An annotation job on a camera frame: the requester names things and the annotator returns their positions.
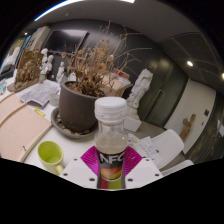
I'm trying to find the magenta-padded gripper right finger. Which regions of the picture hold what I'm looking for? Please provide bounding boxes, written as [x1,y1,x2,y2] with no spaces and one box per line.
[123,145,164,189]

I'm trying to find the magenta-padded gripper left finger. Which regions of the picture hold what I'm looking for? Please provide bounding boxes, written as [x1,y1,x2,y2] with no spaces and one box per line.
[59,145,102,189]

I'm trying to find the clear white-capped drink bottle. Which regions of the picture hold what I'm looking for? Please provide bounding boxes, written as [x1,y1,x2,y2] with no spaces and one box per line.
[93,96,129,183]

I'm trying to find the papers on chair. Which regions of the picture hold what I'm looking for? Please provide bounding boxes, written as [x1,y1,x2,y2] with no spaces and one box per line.
[131,134,158,158]

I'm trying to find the yellow-green mug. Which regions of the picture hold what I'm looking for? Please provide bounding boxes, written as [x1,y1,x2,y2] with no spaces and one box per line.
[37,140,65,176]

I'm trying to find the white chair with papers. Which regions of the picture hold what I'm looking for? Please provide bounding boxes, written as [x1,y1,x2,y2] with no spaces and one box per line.
[151,128,185,169]

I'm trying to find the grey plant saucer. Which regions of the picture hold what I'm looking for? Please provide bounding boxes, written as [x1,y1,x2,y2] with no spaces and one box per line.
[50,106,99,139]

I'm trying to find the dark pot with dried plant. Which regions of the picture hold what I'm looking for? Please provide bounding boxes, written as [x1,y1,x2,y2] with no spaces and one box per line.
[58,21,151,134]

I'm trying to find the small flat yellow item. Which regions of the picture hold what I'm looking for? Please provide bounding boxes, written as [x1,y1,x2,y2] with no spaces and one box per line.
[33,108,46,118]

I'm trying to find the light wooden panel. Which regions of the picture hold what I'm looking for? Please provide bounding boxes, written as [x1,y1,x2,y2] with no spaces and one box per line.
[0,93,53,163]

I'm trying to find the small white cup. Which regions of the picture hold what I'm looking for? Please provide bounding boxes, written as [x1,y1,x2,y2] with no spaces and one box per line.
[48,93,60,107]

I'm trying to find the large white robed statue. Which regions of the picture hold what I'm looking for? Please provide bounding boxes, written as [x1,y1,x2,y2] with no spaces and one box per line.
[125,68,154,121]

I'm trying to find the newspaper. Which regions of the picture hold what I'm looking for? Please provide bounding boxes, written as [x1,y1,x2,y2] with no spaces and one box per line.
[18,81,61,108]

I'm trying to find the cardboard box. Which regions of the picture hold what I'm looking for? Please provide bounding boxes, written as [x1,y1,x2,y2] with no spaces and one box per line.
[101,71,133,98]

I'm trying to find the red box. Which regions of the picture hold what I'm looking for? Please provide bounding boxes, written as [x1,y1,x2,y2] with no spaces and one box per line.
[111,68,131,79]

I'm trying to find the small white standing figure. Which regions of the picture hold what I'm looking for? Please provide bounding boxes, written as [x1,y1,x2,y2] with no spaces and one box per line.
[55,61,67,84]

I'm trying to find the colourful book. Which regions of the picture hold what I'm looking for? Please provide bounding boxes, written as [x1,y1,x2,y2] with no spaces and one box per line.
[0,78,8,96]

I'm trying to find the small white bust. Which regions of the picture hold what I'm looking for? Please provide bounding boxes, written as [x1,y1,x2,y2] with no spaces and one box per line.
[39,47,50,66]

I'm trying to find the white cabinet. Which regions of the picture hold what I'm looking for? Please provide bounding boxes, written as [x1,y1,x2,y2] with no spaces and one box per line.
[24,25,51,51]

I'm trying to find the long ceiling strip light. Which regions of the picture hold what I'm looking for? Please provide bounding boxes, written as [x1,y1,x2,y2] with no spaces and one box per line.
[33,0,136,22]

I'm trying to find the white statue pedestal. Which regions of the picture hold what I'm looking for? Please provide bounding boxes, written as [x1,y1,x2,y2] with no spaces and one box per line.
[123,114,143,133]

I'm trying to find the wooden wall figure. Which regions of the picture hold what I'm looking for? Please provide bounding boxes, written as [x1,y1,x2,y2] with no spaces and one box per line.
[179,113,197,143]

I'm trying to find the black wall screen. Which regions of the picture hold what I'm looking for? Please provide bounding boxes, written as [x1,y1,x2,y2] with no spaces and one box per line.
[44,29,89,54]

